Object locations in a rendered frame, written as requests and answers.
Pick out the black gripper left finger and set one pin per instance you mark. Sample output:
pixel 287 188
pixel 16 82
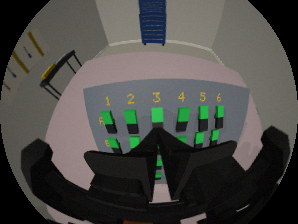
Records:
pixel 138 164

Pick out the grey switch panel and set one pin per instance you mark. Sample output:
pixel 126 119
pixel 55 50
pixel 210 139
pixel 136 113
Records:
pixel 199 112

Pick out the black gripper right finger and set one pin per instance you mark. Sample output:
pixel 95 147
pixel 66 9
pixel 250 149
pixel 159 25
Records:
pixel 179 159

